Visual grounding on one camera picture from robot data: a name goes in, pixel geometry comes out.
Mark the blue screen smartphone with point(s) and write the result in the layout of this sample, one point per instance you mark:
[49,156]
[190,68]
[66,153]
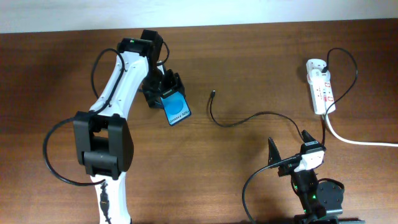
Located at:
[176,108]

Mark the white power strip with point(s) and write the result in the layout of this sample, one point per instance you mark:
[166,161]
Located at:
[322,95]

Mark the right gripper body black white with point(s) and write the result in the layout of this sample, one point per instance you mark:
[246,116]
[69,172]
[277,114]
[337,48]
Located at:
[292,165]

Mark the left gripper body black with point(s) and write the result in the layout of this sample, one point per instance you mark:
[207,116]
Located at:
[156,83]

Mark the white USB charger adapter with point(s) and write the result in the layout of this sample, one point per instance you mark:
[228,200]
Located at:
[316,76]

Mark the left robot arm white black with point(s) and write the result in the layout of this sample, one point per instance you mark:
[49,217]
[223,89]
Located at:
[104,145]

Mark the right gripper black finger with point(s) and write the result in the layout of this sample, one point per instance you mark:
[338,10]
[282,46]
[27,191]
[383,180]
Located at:
[274,158]
[307,138]

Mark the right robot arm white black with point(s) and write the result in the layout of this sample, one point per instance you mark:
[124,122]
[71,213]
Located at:
[321,199]

